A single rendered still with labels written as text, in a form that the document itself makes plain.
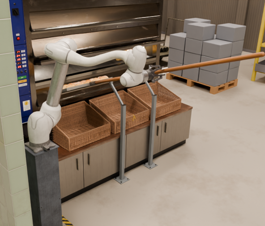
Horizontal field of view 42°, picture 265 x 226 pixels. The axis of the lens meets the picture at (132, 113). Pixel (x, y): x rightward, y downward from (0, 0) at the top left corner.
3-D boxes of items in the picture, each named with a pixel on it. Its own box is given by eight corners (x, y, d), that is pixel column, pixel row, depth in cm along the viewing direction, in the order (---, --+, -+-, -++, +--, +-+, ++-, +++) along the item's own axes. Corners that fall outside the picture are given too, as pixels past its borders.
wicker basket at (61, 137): (43, 135, 374) (41, 112, 363) (84, 121, 410) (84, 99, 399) (69, 152, 342) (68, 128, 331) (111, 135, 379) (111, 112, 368)
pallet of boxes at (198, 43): (237, 85, 734) (246, 25, 683) (214, 94, 679) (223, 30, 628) (189, 71, 818) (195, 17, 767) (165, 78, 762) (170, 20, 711)
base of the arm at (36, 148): (37, 155, 255) (37, 149, 252) (23, 145, 269) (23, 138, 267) (58, 148, 266) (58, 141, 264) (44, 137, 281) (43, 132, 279)
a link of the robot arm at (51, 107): (32, 127, 276) (44, 116, 296) (51, 134, 275) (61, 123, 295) (53, 37, 243) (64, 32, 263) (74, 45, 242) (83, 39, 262)
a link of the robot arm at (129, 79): (142, 87, 240) (147, 71, 233) (125, 92, 230) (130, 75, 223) (132, 79, 246) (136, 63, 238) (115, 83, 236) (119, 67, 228)
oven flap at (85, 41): (34, 58, 339) (28, 38, 336) (157, 37, 453) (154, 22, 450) (36, 57, 335) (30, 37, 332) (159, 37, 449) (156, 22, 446)
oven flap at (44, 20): (31, 32, 329) (27, 10, 325) (158, 18, 442) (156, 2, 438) (33, 31, 325) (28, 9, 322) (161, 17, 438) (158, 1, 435)
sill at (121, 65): (32, 85, 355) (32, 81, 354) (152, 59, 469) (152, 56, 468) (35, 87, 351) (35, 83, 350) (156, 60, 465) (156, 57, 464)
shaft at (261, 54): (266, 56, 197) (265, 50, 196) (263, 57, 195) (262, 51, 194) (97, 83, 327) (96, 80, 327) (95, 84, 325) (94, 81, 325)
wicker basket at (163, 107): (125, 108, 451) (126, 88, 440) (155, 98, 487) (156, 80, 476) (151, 120, 419) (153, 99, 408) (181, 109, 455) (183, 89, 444)
